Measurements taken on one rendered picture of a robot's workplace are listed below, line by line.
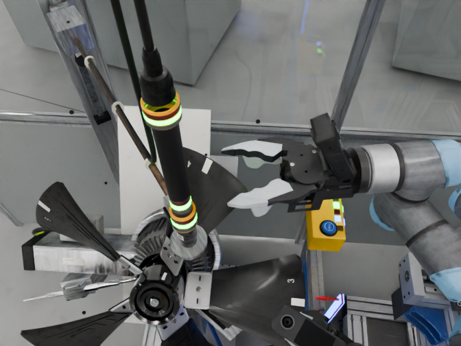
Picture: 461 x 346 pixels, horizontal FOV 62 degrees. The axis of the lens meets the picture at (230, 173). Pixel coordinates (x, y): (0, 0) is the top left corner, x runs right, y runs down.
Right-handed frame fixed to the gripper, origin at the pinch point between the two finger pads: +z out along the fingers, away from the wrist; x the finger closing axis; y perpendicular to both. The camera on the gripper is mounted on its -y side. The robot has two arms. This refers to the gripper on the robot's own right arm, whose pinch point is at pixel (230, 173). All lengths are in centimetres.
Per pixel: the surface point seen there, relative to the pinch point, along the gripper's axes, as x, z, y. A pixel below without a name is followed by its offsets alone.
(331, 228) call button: 17, -32, 58
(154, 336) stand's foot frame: 16, 37, 158
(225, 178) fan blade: 14.5, -0.4, 22.3
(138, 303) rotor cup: -3.2, 21.8, 44.8
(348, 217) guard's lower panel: 58, -68, 131
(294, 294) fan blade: -4.3, -15.2, 46.8
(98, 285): 6, 35, 56
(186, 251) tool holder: -2.8, 8.3, 19.7
